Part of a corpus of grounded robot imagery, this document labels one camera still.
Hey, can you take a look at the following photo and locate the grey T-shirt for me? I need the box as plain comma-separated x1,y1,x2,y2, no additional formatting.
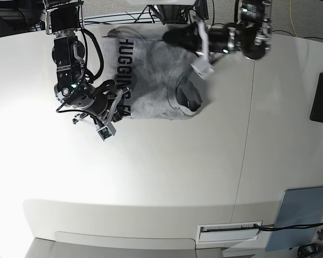
101,26,203,120

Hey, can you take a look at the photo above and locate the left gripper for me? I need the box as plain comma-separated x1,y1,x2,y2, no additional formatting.
191,20,237,80

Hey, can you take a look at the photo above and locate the yellow cable on floor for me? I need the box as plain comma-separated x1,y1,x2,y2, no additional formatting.
289,0,297,37

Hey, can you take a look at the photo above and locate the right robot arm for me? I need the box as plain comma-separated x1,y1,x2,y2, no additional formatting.
43,1,129,140

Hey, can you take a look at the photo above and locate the blue-grey flat pad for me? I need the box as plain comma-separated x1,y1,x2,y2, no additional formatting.
265,186,323,252

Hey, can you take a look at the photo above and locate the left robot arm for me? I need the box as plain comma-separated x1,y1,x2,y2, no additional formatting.
192,1,272,80

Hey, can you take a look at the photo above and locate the black cable on table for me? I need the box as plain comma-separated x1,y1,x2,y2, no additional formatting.
254,220,323,232

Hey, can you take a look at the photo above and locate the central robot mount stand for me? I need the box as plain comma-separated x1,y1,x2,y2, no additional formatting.
146,1,209,25

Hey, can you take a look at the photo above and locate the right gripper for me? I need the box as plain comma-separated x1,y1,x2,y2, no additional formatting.
72,90,123,141

